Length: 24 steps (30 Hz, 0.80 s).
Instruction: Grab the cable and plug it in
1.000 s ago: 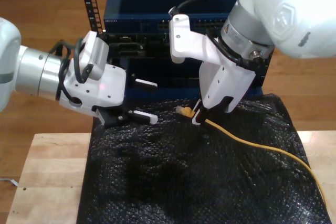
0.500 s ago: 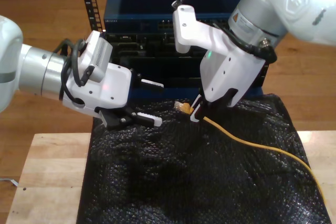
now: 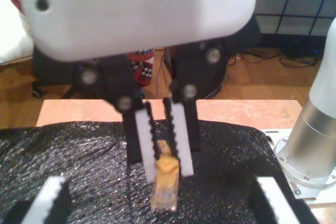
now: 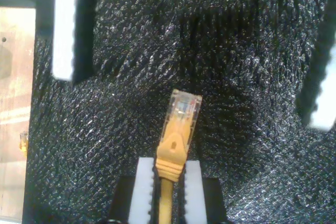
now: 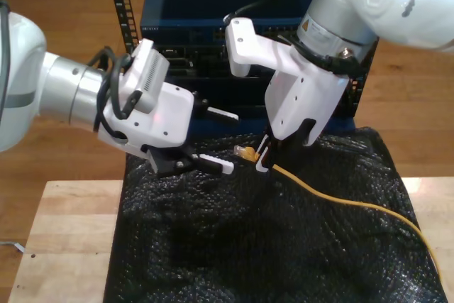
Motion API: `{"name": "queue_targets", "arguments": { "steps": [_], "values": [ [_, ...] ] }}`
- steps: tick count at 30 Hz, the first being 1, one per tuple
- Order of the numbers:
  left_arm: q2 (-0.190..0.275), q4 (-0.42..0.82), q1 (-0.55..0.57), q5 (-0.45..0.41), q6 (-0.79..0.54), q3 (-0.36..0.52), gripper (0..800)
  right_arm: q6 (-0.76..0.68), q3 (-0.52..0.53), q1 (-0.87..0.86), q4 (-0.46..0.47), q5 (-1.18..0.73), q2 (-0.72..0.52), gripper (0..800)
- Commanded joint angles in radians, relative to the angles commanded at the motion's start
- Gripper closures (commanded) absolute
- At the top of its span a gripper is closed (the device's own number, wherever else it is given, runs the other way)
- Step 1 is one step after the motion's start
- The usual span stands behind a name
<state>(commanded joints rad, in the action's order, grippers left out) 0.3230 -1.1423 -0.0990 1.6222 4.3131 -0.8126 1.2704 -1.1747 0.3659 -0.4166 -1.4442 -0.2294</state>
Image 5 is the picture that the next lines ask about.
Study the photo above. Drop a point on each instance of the blue device with white label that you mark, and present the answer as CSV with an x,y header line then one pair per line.
x,y
248,126

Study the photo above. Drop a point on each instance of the black perforated rack upright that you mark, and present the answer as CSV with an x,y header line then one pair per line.
x,y
358,93
122,5

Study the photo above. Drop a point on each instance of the black rack server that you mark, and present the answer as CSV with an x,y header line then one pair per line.
x,y
198,61

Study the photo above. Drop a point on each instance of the black bubble wrap mat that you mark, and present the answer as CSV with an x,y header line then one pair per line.
x,y
248,246

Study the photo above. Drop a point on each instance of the grey flat strip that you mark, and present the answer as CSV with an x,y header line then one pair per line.
x,y
14,245

